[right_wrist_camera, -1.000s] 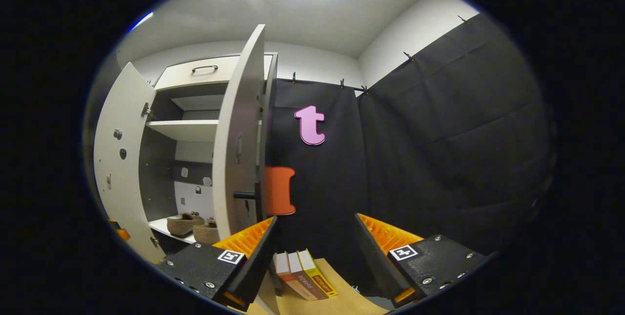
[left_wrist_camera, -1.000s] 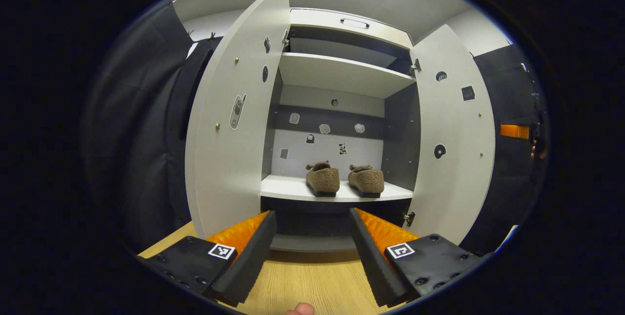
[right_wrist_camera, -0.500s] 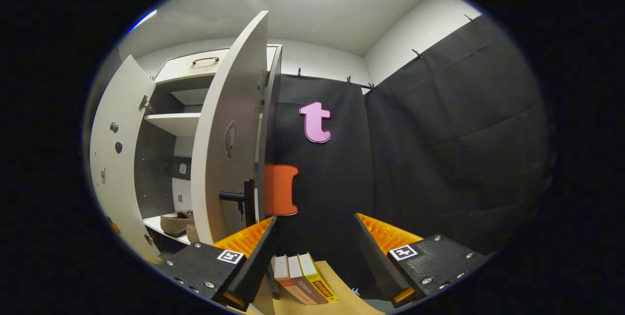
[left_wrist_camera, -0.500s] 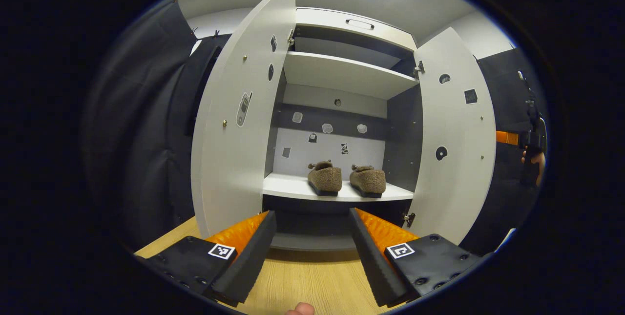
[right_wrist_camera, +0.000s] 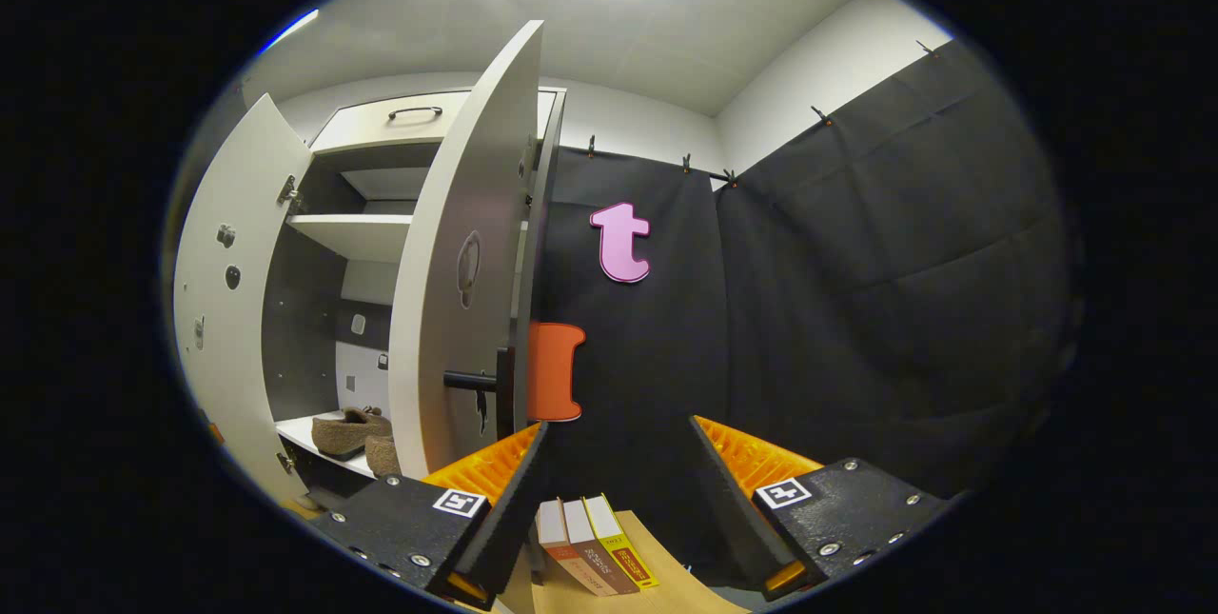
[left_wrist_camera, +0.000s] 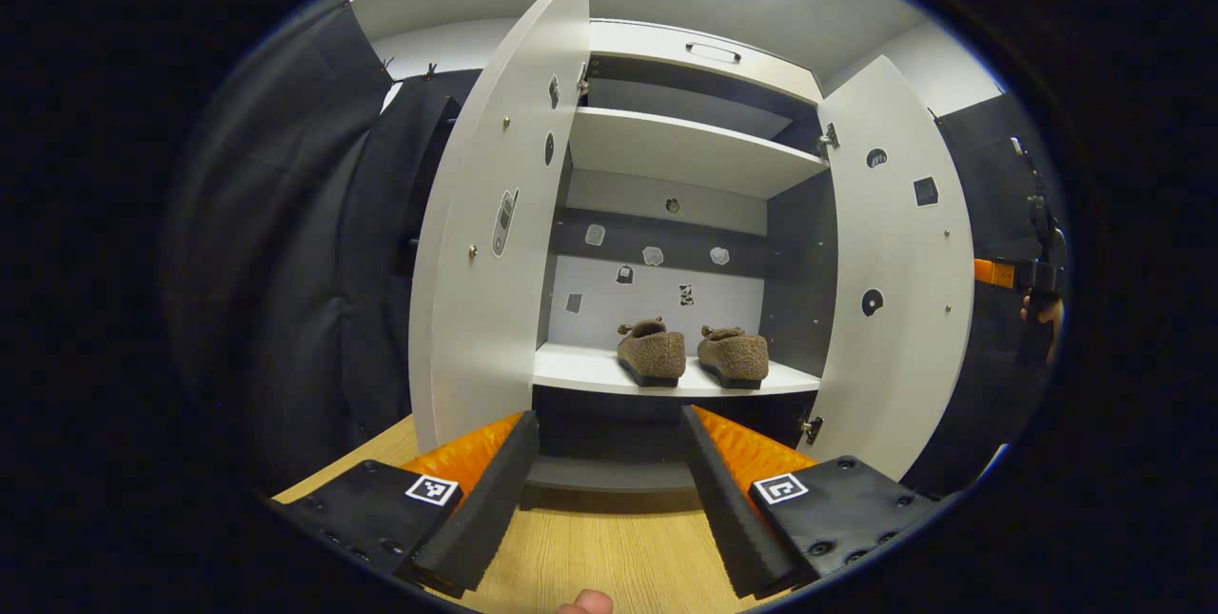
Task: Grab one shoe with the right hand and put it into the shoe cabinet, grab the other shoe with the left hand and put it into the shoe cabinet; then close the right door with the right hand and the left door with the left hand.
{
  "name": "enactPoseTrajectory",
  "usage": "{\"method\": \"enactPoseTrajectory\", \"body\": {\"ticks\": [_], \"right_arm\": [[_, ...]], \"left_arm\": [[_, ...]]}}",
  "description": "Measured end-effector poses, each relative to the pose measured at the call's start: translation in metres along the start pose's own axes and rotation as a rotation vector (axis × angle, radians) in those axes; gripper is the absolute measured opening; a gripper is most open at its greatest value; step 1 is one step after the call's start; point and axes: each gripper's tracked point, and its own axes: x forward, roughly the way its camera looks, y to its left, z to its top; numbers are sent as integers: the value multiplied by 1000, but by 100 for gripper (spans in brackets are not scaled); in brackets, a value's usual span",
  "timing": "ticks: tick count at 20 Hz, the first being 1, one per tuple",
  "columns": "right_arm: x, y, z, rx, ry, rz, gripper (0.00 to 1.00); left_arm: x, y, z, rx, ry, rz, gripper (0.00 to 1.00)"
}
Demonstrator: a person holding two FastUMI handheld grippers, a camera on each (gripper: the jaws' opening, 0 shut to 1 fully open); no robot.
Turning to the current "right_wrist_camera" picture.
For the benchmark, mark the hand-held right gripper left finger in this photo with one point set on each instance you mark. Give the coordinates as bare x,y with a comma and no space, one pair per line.
504,524

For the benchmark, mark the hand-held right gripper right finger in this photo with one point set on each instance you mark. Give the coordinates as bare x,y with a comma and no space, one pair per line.
737,519

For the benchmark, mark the brown fuzzy shoe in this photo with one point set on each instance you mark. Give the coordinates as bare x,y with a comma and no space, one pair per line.
347,431
383,457

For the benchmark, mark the white cabinet door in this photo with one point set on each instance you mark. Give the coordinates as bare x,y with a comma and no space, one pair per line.
438,309
238,357

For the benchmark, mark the white shoe cabinet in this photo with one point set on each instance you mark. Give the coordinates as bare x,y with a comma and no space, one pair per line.
352,238

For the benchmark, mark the brown book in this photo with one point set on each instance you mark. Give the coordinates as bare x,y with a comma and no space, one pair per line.
599,547

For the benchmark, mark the yellow book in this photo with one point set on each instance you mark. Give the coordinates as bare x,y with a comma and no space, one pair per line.
623,543

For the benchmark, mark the black backdrop cloth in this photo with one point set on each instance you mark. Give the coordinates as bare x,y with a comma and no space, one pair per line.
856,309

